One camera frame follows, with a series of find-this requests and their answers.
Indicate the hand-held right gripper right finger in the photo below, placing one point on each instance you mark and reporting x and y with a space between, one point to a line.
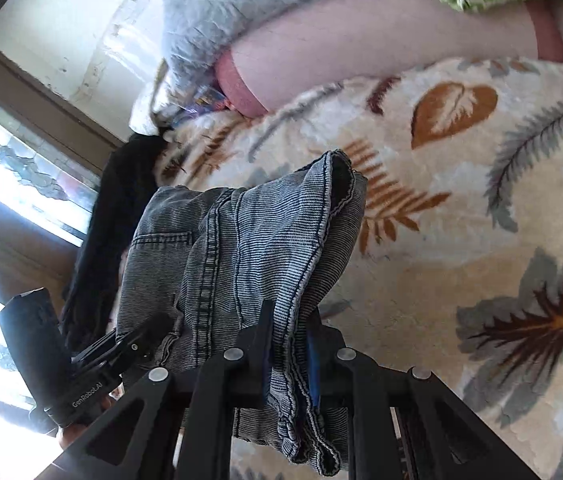
315 365

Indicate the black garment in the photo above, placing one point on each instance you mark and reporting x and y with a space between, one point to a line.
106 220

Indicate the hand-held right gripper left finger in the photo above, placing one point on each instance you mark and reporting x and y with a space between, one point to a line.
256 360

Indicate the grey-blue denim pants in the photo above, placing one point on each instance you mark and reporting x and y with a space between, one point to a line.
261 240

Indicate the grey quilted cover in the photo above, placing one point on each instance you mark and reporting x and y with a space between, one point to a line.
241 5

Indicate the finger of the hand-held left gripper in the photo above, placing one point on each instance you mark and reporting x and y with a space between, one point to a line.
129 347

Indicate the person's left hand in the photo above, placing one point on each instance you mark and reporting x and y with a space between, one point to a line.
74 432

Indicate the cream leaf-print blanket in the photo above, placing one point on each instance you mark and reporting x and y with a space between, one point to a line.
461 200

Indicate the stained glass window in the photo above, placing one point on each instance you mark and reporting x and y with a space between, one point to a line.
21 170

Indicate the cream pillow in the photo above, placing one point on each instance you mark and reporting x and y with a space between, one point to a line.
146 110

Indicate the pink bolster pillow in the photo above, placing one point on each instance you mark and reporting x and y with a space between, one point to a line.
361 40

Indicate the colourful printed packet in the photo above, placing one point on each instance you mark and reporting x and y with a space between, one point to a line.
206 98

